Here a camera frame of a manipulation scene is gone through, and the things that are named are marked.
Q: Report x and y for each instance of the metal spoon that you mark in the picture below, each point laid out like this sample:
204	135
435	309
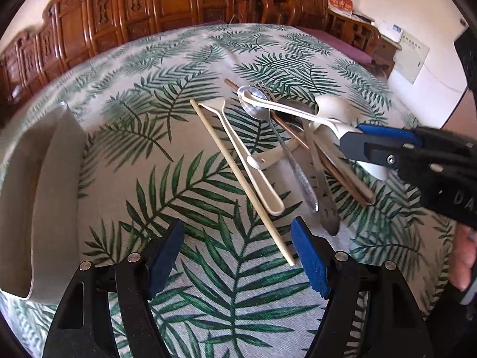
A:
298	171

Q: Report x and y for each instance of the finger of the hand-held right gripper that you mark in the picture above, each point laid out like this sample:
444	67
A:
387	135
363	148

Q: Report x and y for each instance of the small cream spoon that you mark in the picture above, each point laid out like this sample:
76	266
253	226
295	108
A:
272	155

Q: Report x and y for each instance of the grey utensil tray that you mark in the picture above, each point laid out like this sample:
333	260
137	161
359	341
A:
48	209

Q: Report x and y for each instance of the red gift box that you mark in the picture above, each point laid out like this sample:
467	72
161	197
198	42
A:
340	3

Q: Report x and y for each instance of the large cream spoon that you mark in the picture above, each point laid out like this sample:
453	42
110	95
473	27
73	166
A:
331	108

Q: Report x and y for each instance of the white ceramic soup spoon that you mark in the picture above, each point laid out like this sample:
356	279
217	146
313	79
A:
372	170

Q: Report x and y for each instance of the leaf print tablecloth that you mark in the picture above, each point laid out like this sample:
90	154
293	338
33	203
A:
208	63

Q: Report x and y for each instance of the white plastic fork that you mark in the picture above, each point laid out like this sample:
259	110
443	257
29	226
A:
242	153

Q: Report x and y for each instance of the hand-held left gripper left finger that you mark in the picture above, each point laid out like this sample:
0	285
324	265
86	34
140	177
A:
164	261

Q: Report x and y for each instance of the white and blue carton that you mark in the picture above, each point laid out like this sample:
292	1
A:
392	31

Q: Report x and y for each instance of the long carved wooden bench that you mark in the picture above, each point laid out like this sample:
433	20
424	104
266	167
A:
108	18

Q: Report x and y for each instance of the person's right hand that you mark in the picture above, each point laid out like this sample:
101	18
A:
462	259

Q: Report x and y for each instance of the light wooden chopstick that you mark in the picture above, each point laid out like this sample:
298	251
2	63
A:
242	182

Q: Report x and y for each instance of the white wall panel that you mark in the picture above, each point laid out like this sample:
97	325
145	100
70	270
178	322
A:
411	57

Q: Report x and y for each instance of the metal fork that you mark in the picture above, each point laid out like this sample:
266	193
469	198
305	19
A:
328	214

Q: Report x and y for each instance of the purple seat cushion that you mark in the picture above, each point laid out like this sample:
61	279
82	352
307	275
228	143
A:
346	50

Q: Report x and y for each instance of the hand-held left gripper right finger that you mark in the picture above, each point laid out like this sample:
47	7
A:
311	259

